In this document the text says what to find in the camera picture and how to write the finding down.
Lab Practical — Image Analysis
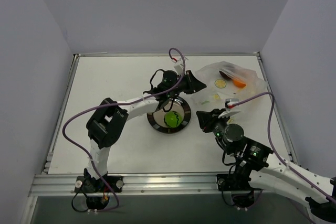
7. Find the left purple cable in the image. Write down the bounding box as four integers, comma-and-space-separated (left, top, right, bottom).
62, 48, 187, 213

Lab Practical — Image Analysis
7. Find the orange fake persimmon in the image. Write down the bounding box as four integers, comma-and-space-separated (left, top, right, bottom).
233, 80, 246, 88

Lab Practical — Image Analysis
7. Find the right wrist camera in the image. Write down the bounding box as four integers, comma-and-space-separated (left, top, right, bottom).
217, 98, 241, 119

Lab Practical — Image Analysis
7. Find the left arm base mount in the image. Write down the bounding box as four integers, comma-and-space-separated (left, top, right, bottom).
74, 175, 124, 194

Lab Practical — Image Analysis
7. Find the green fake watermelon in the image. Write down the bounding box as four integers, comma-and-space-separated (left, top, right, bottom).
164, 111, 182, 128

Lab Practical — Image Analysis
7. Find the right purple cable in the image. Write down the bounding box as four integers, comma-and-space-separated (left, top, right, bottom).
228, 92, 336, 206

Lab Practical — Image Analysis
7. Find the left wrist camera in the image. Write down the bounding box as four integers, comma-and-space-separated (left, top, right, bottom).
174, 57, 188, 75

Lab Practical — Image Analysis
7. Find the black rimmed round plate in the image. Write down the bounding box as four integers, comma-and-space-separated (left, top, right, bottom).
146, 97, 192, 134

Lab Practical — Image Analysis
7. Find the dark red fake fruit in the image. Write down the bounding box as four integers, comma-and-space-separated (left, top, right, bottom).
219, 71, 233, 81

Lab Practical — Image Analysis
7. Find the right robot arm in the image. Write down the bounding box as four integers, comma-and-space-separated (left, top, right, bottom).
196, 109, 335, 223

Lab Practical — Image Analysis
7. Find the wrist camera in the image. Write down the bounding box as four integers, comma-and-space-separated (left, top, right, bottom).
217, 98, 241, 119
174, 57, 188, 75

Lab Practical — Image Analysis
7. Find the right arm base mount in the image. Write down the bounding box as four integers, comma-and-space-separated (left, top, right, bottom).
216, 173, 252, 191

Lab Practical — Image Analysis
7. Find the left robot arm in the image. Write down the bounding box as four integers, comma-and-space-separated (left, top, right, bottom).
85, 70, 206, 192

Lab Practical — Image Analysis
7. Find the clear plastic bag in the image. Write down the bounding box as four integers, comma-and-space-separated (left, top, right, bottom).
191, 61, 267, 111

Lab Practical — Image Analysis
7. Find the aluminium front frame rail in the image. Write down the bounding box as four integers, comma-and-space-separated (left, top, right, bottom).
28, 172, 219, 197

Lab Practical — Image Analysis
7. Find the purple cable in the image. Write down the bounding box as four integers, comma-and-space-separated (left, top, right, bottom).
228, 92, 336, 206
62, 48, 187, 213

